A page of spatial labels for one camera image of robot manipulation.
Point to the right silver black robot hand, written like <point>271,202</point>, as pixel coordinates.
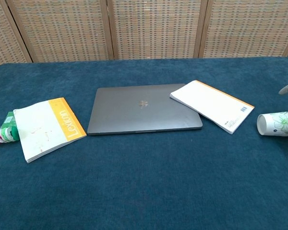
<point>286,89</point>

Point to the white floral paper cup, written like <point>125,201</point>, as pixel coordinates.
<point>271,123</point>

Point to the woven bamboo screen panel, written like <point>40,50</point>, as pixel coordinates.
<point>2,36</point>
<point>249,28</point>
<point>62,31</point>
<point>156,28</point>

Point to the white notepad orange edge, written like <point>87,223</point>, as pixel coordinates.
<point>211,103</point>

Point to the grey closed laptop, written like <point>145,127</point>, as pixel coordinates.
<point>134,115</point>

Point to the blue felt table mat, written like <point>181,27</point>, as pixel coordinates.
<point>144,179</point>

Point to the Lexicon notebook orange stripe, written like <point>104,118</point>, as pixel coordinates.
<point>40,129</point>

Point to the green snack packet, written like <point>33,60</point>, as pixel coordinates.
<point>8,119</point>

